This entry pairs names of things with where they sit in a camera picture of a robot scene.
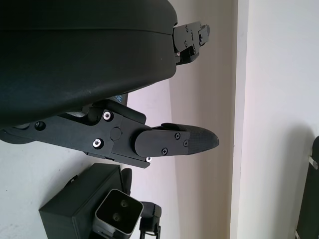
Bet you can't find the dark background furniture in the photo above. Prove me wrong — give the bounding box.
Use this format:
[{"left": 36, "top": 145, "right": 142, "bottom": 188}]
[{"left": 295, "top": 135, "right": 319, "bottom": 239}]

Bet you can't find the small silver depth camera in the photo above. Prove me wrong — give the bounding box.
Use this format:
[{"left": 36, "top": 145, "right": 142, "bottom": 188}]
[{"left": 93, "top": 188, "right": 145, "bottom": 236}]

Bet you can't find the black RealSense box lid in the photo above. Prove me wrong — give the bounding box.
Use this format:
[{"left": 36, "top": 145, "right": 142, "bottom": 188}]
[{"left": 113, "top": 93, "right": 129, "bottom": 108}]

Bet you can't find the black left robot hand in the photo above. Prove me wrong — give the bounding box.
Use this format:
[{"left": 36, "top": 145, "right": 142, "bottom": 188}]
[{"left": 0, "top": 0, "right": 220, "bottom": 170}]

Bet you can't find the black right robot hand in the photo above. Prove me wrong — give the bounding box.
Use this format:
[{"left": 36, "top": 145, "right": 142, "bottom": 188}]
[{"left": 121, "top": 168, "right": 163, "bottom": 239}]

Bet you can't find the black camera box base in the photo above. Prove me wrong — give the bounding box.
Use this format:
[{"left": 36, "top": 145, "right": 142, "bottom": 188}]
[{"left": 39, "top": 163, "right": 133, "bottom": 239}]

